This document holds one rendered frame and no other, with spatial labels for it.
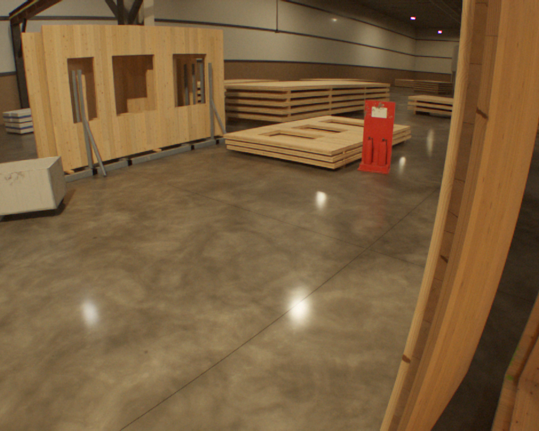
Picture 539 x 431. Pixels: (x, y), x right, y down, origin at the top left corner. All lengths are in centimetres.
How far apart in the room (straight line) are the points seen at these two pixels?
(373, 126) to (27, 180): 619
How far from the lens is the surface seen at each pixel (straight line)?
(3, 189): 600
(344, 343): 294
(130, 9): 1196
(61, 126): 790
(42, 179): 577
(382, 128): 765
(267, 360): 275
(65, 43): 798
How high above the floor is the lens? 193
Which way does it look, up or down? 22 degrees down
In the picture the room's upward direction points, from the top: straight up
